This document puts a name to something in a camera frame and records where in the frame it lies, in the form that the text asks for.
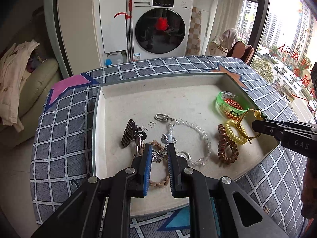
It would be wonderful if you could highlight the checkered towel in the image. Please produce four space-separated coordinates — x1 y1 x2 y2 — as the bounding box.
186 7 201 55

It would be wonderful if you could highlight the silver rhinestone charm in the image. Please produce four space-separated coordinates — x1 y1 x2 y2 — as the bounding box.
150 133 177 163

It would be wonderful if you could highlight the yellow flower hair tie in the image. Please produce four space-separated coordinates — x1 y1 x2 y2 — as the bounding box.
234 108 264 145

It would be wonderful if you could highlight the orange spiral hair tie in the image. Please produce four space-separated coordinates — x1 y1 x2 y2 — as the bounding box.
222 98 244 122

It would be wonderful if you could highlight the green translucent bangle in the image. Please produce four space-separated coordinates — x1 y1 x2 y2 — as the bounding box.
216 91 249 120

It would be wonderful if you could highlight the white detergent bottle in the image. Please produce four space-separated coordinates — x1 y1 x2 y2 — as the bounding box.
104 51 123 66

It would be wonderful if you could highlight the white front-load washing machine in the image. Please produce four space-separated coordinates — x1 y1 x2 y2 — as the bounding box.
130 0 193 61

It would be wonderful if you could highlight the beige jacket on armchair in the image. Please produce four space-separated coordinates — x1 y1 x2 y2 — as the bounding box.
1 40 40 133

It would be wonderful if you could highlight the black claw hair clip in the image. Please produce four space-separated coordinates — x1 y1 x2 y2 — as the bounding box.
121 119 147 148

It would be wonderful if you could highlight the beige cloth on chair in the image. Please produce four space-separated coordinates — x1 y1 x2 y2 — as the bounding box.
207 29 238 57

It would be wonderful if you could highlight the blue checked tablecloth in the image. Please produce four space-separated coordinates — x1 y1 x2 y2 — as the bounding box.
30 56 308 237

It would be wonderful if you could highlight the cream leather armchair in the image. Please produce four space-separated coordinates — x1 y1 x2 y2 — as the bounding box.
1 58 61 148

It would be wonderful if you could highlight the brown braided rope bracelet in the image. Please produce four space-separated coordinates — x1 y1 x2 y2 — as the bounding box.
142 140 172 188

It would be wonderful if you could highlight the red-handled mop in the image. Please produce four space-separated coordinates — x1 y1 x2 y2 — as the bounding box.
113 0 134 61

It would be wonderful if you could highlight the brown spiral hair tie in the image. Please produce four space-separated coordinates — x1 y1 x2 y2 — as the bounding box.
217 124 240 166

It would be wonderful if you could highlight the silver metal hair barrette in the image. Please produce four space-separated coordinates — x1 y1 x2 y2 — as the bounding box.
134 131 147 157

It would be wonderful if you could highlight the silver bead chain bracelet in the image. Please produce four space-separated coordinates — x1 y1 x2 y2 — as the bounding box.
154 113 213 167

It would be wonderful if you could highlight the brown round chair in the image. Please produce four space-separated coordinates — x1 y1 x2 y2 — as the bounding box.
226 41 255 64

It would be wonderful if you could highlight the blue-grey shallow tray box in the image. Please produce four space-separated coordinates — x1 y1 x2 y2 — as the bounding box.
91 72 280 217

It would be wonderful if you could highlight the person's right hand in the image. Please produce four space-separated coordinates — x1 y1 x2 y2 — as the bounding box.
301 158 317 219

